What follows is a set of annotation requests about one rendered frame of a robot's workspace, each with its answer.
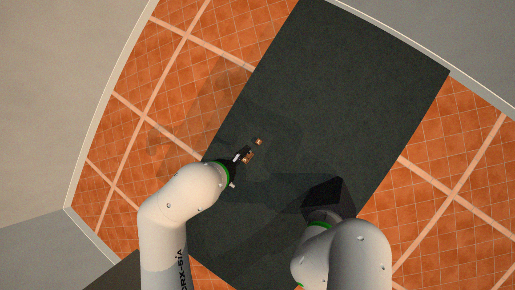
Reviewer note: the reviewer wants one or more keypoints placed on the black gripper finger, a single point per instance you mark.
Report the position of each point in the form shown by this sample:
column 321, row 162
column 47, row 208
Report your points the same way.
column 241, row 154

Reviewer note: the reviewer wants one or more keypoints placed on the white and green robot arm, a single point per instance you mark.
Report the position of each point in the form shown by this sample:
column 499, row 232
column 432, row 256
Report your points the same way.
column 333, row 254

